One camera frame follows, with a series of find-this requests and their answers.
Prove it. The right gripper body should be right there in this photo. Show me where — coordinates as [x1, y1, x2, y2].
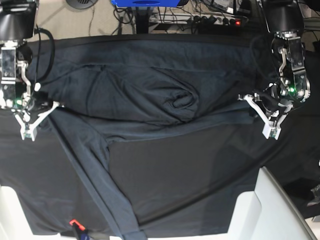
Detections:
[12, 92, 53, 121]

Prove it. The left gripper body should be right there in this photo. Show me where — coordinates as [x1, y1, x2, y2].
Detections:
[253, 84, 294, 123]

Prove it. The dark grey T-shirt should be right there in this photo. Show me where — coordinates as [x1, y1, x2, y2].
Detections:
[27, 40, 257, 240]

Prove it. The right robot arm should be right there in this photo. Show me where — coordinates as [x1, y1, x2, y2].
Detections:
[0, 0, 56, 125]

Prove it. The grey round floor base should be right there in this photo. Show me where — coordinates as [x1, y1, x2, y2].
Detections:
[66, 0, 98, 10]

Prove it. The white chair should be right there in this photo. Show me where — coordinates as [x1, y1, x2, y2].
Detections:
[226, 166, 320, 240]

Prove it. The black table cloth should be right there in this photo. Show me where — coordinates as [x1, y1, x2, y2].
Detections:
[0, 34, 320, 238]

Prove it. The blue plastic bin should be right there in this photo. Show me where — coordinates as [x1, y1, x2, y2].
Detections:
[111, 0, 180, 8]

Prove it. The white power strip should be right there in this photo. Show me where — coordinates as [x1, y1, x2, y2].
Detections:
[149, 12, 247, 27]

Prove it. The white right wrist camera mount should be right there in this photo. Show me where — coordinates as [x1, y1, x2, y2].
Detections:
[12, 101, 65, 142]

